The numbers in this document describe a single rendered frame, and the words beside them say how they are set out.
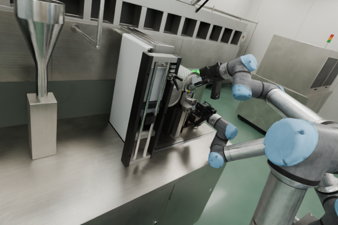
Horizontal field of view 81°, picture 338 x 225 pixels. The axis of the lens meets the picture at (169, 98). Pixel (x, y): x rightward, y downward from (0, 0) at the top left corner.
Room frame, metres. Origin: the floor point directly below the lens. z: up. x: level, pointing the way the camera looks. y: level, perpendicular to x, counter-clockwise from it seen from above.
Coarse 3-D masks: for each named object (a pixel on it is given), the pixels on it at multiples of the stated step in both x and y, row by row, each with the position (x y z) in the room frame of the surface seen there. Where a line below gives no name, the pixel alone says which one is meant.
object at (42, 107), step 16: (16, 16) 0.59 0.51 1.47; (32, 32) 0.59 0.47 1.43; (48, 32) 0.62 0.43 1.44; (32, 48) 0.61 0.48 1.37; (48, 48) 0.63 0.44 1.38; (32, 96) 0.64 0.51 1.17; (48, 96) 0.67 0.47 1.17; (32, 112) 0.59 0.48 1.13; (48, 112) 0.63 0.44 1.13; (32, 128) 0.59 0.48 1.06; (48, 128) 0.63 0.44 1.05; (32, 144) 0.59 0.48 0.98; (48, 144) 0.63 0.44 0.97
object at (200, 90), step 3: (198, 87) 2.01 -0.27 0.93; (201, 87) 1.98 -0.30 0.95; (204, 87) 2.00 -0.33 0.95; (198, 90) 2.00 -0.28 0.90; (201, 90) 1.98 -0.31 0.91; (198, 93) 1.99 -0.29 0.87; (201, 93) 1.99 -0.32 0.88; (195, 96) 2.00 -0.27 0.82; (198, 96) 1.98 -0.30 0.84; (201, 96) 2.00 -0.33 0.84; (198, 99) 1.98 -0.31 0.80
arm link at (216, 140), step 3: (216, 135) 0.92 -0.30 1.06; (216, 138) 0.91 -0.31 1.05; (219, 138) 0.90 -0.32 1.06; (213, 141) 0.91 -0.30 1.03; (216, 141) 0.90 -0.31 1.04; (219, 141) 0.89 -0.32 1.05; (222, 141) 0.90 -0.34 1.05; (225, 141) 0.90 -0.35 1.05; (213, 144) 0.88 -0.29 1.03; (222, 144) 0.88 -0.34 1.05; (225, 144) 0.90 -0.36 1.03; (210, 147) 0.93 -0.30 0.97
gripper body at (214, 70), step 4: (216, 64) 0.96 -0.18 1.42; (220, 64) 0.97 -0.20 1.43; (204, 68) 0.99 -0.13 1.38; (208, 68) 0.98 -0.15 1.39; (212, 68) 0.97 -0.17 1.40; (216, 68) 0.95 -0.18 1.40; (200, 72) 0.99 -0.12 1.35; (204, 72) 0.98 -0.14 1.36; (208, 72) 0.96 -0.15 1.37; (212, 72) 0.97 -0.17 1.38; (216, 72) 0.95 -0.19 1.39; (200, 76) 0.99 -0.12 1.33; (204, 76) 0.97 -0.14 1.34; (208, 76) 0.95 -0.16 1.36; (212, 76) 0.96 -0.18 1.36; (216, 76) 0.96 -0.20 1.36; (220, 76) 0.91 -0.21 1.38; (204, 80) 0.96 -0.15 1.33; (208, 80) 0.95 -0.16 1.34; (212, 80) 0.95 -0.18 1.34
